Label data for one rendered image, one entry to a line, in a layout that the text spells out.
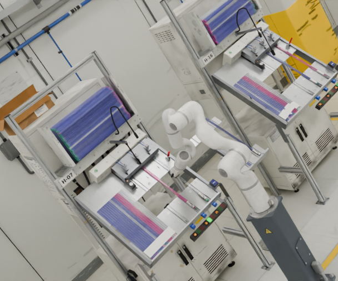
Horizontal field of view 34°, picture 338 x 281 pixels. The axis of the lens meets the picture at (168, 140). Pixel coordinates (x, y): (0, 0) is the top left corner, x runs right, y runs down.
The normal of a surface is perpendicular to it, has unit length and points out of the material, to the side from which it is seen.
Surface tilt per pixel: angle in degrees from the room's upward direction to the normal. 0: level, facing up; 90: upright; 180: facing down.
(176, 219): 42
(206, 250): 90
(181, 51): 90
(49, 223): 90
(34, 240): 90
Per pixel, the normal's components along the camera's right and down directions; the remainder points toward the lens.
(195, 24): -0.67, 0.61
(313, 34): 0.53, 0.00
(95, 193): -0.02, -0.58
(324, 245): -0.51, -0.79
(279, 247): -0.45, 0.58
